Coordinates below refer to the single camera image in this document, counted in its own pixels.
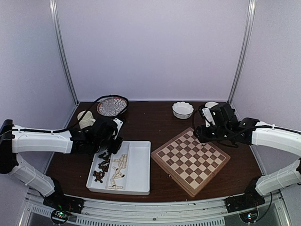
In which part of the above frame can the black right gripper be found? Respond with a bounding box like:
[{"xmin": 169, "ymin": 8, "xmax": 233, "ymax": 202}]
[{"xmin": 193, "ymin": 125, "xmax": 230, "ymax": 144}]

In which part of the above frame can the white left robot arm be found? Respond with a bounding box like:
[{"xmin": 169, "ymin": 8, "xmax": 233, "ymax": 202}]
[{"xmin": 0, "ymin": 118, "xmax": 124, "ymax": 209}]

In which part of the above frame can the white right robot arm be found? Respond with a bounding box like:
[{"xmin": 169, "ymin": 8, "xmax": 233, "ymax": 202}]
[{"xmin": 193, "ymin": 102, "xmax": 301, "ymax": 208}]

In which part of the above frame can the dark chess pieces pile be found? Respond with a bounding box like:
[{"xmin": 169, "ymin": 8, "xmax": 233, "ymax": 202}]
[{"xmin": 93, "ymin": 152, "xmax": 111, "ymax": 183}]

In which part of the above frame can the light chess pieces pile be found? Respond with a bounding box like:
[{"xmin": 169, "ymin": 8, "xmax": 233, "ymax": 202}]
[{"xmin": 108, "ymin": 154, "xmax": 127, "ymax": 190}]

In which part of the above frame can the wooden chess board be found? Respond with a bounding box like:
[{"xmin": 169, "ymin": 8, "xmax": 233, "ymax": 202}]
[{"xmin": 151, "ymin": 128, "xmax": 230, "ymax": 197}]

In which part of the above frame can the cream ceramic mug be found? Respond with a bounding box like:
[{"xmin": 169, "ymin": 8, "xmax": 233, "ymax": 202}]
[{"xmin": 77, "ymin": 111, "xmax": 95, "ymax": 129}]

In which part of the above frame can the cream round bowl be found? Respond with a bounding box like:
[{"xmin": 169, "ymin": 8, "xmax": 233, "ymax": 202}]
[{"xmin": 205, "ymin": 101, "xmax": 219, "ymax": 108}]

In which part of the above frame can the clear drinking glass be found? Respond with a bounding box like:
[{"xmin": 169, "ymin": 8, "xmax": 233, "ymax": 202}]
[{"xmin": 101, "ymin": 95, "xmax": 114, "ymax": 113}]

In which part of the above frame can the patterned brown plate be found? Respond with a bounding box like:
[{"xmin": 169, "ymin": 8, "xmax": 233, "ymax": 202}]
[{"xmin": 97, "ymin": 96, "xmax": 128, "ymax": 117}]

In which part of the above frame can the white scalloped bowl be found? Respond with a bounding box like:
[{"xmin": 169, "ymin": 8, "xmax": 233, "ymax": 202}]
[{"xmin": 172, "ymin": 102, "xmax": 194, "ymax": 120}]

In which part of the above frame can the white plastic tray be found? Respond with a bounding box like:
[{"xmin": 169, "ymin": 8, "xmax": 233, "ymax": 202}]
[{"xmin": 86, "ymin": 141, "xmax": 151, "ymax": 195}]

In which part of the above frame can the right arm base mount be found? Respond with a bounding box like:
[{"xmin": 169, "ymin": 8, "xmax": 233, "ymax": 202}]
[{"xmin": 224, "ymin": 194, "xmax": 265, "ymax": 213}]

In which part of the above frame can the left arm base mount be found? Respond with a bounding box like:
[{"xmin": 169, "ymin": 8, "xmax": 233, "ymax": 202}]
[{"xmin": 43, "ymin": 196, "xmax": 84, "ymax": 214}]

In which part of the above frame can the right aluminium frame post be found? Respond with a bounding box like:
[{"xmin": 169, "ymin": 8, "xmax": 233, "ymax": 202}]
[{"xmin": 228, "ymin": 0, "xmax": 256, "ymax": 105}]

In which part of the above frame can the aluminium frame post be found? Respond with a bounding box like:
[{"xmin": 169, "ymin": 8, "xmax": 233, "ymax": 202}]
[
  {"xmin": 49, "ymin": 0, "xmax": 79, "ymax": 105},
  {"xmin": 228, "ymin": 0, "xmax": 256, "ymax": 105}
]

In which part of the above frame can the left aluminium frame post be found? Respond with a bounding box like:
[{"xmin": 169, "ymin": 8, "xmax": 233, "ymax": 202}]
[{"xmin": 49, "ymin": 0, "xmax": 79, "ymax": 105}]

